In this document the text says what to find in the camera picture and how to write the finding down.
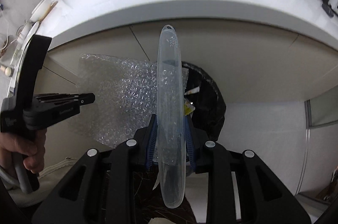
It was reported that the yellow and white snack packet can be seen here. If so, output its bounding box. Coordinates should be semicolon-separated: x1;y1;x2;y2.
184;100;196;116

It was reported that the round wooden coaster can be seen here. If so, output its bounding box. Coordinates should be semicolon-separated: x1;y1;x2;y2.
40;1;59;21

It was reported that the bin with black bag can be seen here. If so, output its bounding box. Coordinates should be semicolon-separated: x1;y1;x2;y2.
181;61;227;144

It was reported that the clear bubble wrap sheet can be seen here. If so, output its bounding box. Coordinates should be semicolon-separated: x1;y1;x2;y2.
75;53;189;149

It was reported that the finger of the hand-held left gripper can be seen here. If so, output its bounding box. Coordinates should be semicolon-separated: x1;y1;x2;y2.
75;93;95;106
36;93;80;103

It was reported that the plain white bowl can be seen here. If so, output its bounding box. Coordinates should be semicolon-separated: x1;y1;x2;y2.
30;0;53;21

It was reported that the clear plastic toothbrush case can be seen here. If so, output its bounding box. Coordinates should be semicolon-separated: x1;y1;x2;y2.
156;25;185;209

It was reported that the grey cable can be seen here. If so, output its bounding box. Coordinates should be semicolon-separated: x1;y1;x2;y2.
0;164;20;189

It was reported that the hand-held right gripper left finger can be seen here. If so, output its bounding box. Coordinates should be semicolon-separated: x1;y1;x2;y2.
32;114;159;224

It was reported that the person's left hand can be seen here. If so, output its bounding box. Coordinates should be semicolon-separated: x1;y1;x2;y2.
0;129;47;174

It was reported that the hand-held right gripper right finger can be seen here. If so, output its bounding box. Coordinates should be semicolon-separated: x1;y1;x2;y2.
183;116;312;224

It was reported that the small black oval object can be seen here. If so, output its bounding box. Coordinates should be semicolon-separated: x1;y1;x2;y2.
323;3;334;18

